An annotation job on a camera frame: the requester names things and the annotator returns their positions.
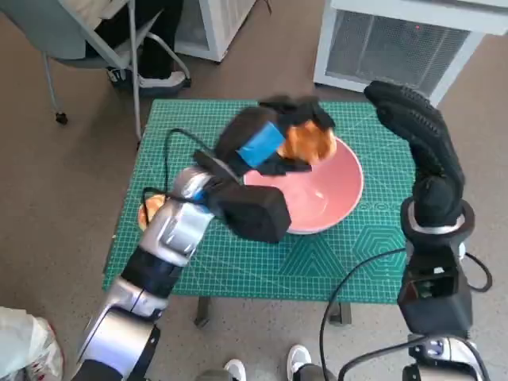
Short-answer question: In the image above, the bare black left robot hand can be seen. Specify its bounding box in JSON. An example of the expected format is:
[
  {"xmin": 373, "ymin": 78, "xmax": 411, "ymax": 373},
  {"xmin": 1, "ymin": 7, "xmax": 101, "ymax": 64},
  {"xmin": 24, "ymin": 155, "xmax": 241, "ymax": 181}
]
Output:
[{"xmin": 214, "ymin": 94, "xmax": 337, "ymax": 178}]

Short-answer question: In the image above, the braided toy bread loaf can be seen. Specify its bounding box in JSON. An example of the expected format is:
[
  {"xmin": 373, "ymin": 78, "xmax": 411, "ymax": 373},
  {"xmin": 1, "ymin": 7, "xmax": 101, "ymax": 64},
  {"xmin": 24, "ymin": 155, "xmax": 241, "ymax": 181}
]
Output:
[{"xmin": 277, "ymin": 121, "xmax": 338, "ymax": 164}]

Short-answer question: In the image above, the pink bowl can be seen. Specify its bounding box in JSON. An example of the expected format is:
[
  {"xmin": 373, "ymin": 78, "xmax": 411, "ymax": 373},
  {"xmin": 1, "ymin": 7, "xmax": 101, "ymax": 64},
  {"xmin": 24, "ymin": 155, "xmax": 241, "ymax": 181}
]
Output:
[{"xmin": 242, "ymin": 137, "xmax": 365, "ymax": 235}]

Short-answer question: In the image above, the round toy bread bun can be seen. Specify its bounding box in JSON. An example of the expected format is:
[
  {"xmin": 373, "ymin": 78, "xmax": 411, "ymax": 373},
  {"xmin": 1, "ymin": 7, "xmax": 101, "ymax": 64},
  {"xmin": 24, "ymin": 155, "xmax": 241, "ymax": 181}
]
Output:
[{"xmin": 137, "ymin": 194, "xmax": 166, "ymax": 231}]

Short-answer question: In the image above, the small white mesh cabinet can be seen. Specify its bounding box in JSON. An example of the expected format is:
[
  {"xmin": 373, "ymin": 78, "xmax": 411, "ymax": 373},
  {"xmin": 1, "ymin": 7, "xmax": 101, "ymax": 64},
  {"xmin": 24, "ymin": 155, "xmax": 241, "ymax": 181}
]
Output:
[{"xmin": 174, "ymin": 0, "xmax": 259, "ymax": 64}]

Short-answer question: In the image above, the person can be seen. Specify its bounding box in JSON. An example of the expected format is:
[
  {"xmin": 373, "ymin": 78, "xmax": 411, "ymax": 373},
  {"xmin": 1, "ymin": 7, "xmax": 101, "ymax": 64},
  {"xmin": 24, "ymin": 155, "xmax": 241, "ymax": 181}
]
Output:
[{"xmin": 85, "ymin": 0, "xmax": 192, "ymax": 89}]

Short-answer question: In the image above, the green cutting mat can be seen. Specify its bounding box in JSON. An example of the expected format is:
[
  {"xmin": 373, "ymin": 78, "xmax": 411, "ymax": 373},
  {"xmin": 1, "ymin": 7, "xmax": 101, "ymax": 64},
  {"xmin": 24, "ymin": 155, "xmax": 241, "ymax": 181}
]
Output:
[{"xmin": 102, "ymin": 98, "xmax": 421, "ymax": 306}]

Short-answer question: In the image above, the large white mesh cabinet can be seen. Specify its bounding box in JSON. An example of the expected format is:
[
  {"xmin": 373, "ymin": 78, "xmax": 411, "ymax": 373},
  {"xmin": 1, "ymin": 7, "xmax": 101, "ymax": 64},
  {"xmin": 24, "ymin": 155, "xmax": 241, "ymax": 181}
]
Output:
[{"xmin": 313, "ymin": 0, "xmax": 508, "ymax": 108}]

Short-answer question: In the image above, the black table leg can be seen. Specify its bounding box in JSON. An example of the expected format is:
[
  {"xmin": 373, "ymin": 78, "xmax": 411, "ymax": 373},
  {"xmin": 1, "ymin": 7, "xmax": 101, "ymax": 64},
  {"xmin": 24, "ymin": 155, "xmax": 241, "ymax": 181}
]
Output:
[
  {"xmin": 194, "ymin": 296, "xmax": 211, "ymax": 329},
  {"xmin": 328, "ymin": 303, "xmax": 353, "ymax": 327}
]

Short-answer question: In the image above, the grey office chair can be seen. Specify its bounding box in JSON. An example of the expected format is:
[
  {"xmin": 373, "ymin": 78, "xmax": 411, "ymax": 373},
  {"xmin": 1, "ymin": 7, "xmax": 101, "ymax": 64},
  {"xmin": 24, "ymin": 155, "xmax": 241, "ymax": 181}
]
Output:
[{"xmin": 0, "ymin": 0, "xmax": 192, "ymax": 142}]

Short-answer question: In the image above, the white shoe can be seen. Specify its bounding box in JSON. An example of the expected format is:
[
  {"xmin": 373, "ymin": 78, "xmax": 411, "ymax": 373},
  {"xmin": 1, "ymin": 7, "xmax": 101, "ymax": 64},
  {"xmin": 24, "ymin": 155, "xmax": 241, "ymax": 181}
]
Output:
[
  {"xmin": 286, "ymin": 344, "xmax": 313, "ymax": 381},
  {"xmin": 224, "ymin": 359, "xmax": 247, "ymax": 381}
]

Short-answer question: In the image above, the white plastic bag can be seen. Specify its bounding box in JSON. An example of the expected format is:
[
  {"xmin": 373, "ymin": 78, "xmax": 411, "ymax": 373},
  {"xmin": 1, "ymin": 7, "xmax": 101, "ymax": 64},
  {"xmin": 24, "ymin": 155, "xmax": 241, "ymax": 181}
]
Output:
[{"xmin": 0, "ymin": 305, "xmax": 64, "ymax": 381}]

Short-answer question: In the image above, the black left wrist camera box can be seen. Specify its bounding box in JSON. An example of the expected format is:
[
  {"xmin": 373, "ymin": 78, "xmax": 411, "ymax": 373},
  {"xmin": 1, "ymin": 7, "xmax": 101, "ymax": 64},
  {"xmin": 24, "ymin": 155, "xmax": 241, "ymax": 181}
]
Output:
[{"xmin": 208, "ymin": 182, "xmax": 293, "ymax": 244}]

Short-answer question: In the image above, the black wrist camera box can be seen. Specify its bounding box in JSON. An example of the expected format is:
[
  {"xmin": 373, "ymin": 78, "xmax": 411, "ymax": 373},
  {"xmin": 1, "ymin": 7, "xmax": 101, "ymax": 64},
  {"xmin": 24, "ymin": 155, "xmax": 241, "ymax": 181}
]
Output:
[
  {"xmin": 398, "ymin": 237, "xmax": 474, "ymax": 338},
  {"xmin": 208, "ymin": 182, "xmax": 293, "ymax": 244}
]

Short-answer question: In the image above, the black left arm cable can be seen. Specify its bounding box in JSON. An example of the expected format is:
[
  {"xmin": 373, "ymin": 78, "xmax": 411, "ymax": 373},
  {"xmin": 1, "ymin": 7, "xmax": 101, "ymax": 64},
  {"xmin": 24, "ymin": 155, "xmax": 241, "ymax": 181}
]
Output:
[{"xmin": 141, "ymin": 127, "xmax": 217, "ymax": 231}]

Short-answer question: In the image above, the long black robot cable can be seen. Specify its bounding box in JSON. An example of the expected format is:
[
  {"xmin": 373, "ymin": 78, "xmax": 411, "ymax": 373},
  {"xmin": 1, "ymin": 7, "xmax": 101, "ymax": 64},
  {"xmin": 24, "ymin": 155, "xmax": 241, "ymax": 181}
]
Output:
[{"xmin": 319, "ymin": 248, "xmax": 408, "ymax": 381}]

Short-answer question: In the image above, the black right arm cable loop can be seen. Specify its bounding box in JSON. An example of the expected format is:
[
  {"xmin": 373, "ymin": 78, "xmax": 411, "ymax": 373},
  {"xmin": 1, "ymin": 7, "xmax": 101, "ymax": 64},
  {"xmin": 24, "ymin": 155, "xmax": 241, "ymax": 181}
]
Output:
[{"xmin": 337, "ymin": 339, "xmax": 491, "ymax": 381}]

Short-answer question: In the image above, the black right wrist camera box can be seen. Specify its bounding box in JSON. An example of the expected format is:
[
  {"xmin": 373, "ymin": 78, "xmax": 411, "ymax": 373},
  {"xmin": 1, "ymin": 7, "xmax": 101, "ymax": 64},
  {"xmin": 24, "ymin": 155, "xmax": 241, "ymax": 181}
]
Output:
[{"xmin": 398, "ymin": 237, "xmax": 474, "ymax": 338}]

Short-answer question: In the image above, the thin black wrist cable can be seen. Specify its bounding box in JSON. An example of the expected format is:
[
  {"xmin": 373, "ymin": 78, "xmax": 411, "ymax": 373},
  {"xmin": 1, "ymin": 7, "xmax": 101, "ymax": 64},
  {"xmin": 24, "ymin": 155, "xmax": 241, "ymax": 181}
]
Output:
[{"xmin": 462, "ymin": 252, "xmax": 493, "ymax": 293}]

